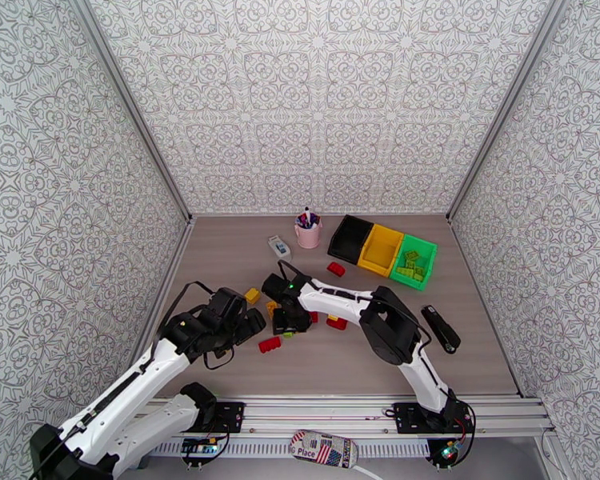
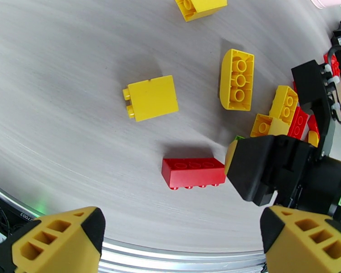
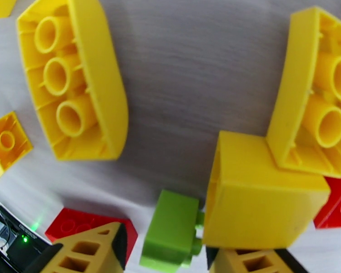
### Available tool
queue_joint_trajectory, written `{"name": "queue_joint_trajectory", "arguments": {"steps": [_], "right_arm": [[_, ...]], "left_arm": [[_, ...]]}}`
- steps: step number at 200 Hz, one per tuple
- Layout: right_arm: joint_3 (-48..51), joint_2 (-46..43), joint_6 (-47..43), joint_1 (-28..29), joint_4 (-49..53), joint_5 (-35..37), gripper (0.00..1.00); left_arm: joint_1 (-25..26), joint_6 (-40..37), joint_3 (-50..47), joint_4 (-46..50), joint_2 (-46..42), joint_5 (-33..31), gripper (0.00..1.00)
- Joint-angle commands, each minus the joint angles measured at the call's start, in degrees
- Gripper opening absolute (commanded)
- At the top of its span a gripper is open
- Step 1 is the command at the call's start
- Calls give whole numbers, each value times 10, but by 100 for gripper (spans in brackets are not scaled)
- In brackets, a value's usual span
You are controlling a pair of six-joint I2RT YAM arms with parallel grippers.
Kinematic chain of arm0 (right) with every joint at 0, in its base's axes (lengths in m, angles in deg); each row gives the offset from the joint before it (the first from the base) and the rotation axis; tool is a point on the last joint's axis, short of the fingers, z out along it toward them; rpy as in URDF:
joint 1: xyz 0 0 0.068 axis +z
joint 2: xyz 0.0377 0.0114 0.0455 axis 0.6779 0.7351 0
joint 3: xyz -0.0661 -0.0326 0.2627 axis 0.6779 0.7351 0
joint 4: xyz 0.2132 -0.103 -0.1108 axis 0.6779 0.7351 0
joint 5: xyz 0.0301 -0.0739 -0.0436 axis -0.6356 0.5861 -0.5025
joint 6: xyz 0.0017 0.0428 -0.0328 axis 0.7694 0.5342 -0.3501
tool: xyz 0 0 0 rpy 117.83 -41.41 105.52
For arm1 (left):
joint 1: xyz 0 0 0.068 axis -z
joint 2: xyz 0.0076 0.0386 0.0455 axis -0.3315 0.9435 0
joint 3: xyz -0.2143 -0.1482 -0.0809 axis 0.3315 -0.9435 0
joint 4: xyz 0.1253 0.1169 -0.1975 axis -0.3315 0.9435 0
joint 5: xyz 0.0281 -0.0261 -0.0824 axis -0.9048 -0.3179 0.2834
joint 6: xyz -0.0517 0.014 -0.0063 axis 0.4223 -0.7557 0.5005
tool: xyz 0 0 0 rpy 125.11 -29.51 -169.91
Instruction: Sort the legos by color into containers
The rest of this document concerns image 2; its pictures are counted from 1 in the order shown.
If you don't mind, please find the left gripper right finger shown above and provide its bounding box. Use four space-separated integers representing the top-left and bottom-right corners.
260 205 341 273

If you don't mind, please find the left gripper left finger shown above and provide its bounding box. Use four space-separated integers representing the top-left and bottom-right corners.
0 206 106 273

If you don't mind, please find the long red lego brick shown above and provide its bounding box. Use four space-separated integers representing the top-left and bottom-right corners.
161 157 226 191

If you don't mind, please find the yellow curved lego brick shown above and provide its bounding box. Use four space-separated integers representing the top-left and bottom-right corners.
219 48 256 111

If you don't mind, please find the square yellow lego brick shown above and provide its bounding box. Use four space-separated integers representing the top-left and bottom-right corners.
122 75 180 123

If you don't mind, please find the pink cup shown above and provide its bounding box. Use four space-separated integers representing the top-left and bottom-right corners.
308 0 341 10

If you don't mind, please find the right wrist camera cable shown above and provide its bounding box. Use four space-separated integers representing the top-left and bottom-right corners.
324 44 341 124

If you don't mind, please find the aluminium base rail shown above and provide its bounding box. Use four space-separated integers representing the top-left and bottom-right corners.
0 179 269 273

